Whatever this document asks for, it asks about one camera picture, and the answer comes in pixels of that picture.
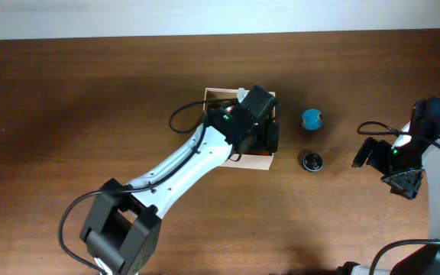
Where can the round black tin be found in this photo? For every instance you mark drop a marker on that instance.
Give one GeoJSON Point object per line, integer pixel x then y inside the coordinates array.
{"type": "Point", "coordinates": [312, 162]}

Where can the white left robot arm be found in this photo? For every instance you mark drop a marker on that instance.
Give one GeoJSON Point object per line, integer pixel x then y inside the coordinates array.
{"type": "Point", "coordinates": [122, 228]}

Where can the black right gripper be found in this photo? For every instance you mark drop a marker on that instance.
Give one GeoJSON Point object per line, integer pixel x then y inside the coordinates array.
{"type": "Point", "coordinates": [407, 186]}

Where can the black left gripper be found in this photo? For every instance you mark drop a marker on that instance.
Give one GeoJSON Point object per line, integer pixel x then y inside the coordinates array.
{"type": "Point", "coordinates": [271, 140]}

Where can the pink cardboard box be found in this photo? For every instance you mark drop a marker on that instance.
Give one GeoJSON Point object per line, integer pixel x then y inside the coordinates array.
{"type": "Point", "coordinates": [251, 160]}

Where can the blue toy ball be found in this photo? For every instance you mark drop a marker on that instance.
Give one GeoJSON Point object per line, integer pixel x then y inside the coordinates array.
{"type": "Point", "coordinates": [312, 119]}

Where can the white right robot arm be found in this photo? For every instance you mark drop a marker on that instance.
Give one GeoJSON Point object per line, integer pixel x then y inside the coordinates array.
{"type": "Point", "coordinates": [426, 260]}

